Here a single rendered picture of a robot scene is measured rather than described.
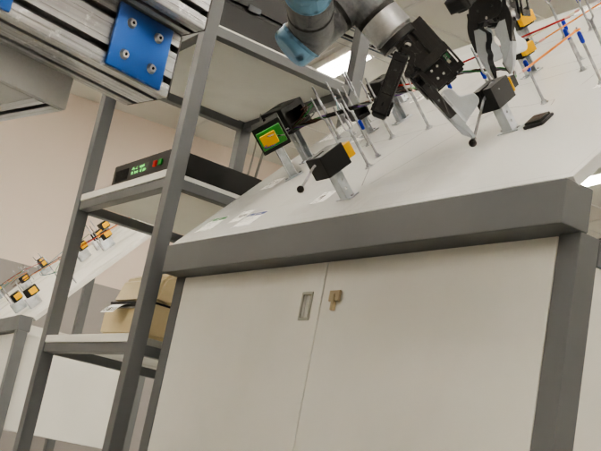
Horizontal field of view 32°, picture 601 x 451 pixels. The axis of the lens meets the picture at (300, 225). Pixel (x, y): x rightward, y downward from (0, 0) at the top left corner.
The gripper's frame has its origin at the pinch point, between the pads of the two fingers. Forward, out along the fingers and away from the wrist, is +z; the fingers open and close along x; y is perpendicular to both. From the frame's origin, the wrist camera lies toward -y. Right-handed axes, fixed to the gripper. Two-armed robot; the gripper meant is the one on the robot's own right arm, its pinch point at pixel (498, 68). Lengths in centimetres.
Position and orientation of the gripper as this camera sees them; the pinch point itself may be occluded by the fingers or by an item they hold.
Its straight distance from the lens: 188.8
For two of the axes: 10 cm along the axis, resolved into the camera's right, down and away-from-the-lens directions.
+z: 1.7, 9.8, -0.5
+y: 7.5, -0.9, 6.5
